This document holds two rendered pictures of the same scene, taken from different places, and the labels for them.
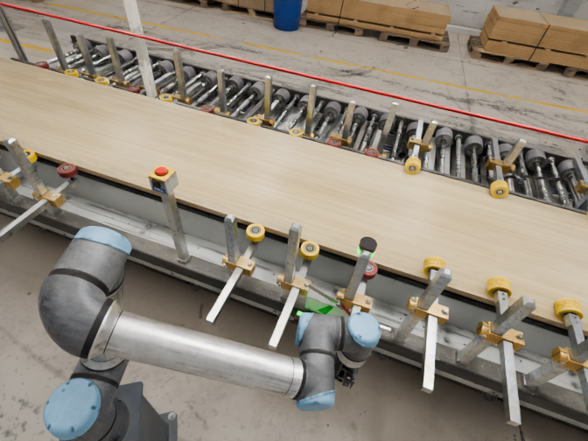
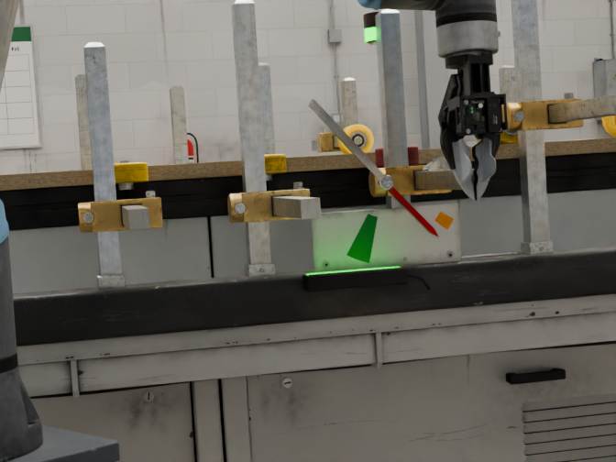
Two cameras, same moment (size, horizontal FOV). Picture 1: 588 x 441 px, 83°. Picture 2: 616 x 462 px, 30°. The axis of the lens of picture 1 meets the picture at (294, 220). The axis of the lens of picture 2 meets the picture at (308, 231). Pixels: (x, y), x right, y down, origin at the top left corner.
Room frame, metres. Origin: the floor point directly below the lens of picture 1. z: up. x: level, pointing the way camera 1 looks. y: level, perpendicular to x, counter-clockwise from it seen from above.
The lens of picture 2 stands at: (-1.04, 0.75, 0.87)
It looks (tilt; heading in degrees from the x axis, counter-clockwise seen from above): 3 degrees down; 335
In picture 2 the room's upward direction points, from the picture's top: 4 degrees counter-clockwise
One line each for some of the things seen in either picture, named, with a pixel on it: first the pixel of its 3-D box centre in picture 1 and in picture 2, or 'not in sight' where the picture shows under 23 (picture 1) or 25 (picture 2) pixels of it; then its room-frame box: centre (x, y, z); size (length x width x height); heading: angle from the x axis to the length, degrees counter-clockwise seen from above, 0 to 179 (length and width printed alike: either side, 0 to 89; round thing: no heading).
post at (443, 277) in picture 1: (419, 309); (530, 120); (0.64, -0.49, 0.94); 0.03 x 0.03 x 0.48; 75
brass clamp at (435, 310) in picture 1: (426, 310); (542, 115); (0.63, -0.51, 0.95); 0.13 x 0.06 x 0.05; 75
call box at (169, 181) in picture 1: (164, 180); not in sight; (0.89, 0.49, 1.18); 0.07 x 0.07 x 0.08; 75
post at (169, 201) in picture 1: (175, 227); not in sight; (0.89, 0.49, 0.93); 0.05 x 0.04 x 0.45; 75
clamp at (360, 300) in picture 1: (353, 300); (409, 180); (0.70, -0.27, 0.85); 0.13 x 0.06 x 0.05; 75
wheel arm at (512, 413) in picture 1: (506, 344); not in sight; (0.54, -0.77, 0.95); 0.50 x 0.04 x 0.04; 165
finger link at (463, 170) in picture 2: not in sight; (467, 169); (0.40, -0.20, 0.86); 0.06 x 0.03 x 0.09; 165
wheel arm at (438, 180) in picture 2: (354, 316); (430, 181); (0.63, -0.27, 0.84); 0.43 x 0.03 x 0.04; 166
